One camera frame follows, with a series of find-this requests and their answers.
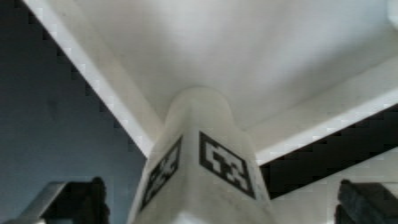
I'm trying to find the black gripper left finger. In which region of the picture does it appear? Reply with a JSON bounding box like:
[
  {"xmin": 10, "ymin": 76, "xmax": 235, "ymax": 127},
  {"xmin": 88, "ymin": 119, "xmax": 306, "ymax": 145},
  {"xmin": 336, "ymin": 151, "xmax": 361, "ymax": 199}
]
[{"xmin": 8, "ymin": 177, "xmax": 111, "ymax": 224}]

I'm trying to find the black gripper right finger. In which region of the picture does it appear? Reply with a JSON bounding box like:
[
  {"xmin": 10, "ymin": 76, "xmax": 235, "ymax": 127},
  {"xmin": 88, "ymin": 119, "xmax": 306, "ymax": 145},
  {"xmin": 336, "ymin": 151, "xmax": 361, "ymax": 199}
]
[{"xmin": 335, "ymin": 179, "xmax": 398, "ymax": 224}]

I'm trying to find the white table leg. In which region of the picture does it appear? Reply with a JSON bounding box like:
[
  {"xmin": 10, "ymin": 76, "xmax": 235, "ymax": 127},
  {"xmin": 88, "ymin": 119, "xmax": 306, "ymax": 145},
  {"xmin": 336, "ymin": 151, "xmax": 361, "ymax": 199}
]
[{"xmin": 127, "ymin": 88, "xmax": 278, "ymax": 224}]

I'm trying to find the white square tabletop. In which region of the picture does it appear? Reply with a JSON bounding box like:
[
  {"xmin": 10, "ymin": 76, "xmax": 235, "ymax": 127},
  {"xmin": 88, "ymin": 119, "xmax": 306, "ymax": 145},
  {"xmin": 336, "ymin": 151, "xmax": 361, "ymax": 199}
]
[{"xmin": 22, "ymin": 0, "xmax": 398, "ymax": 162}]

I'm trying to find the white U-shaped obstacle fence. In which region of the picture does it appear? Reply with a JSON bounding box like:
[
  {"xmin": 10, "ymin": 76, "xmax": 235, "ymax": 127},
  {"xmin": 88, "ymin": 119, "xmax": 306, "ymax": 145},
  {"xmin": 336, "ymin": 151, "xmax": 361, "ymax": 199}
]
[{"xmin": 273, "ymin": 152, "xmax": 398, "ymax": 224}]

